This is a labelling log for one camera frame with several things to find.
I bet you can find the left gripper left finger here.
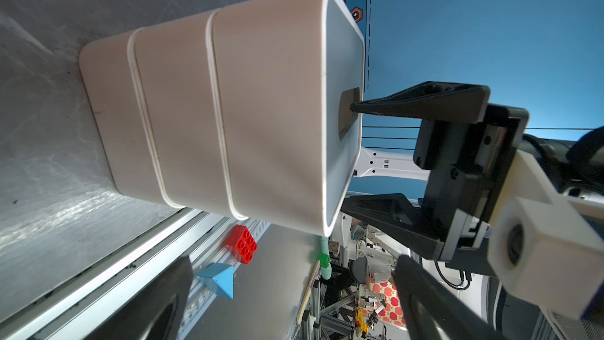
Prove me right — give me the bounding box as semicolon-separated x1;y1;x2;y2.
87;256;193;339

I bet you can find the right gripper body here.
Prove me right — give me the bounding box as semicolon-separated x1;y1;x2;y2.
413;104;529;261

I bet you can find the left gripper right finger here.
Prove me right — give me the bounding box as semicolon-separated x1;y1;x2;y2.
393;255;504;340

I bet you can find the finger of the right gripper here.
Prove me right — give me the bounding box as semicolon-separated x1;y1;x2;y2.
341;193;446;261
350;81;491;123

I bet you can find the grey lid tissue box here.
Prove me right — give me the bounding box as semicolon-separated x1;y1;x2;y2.
135;10;246;220
212;0;365;236

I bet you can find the bamboo lid tissue box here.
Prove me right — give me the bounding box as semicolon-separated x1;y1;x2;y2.
79;28;183;209

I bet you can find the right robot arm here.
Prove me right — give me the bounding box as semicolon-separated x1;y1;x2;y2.
338;82;603;339

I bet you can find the blue triangle piece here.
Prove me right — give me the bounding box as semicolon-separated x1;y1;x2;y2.
196;263;234;299

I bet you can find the red block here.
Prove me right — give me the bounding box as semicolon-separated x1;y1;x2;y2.
225;225;258;264

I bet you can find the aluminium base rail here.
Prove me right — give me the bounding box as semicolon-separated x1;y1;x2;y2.
1;209;239;339

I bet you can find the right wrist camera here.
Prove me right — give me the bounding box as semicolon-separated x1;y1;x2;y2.
487;150;604;322

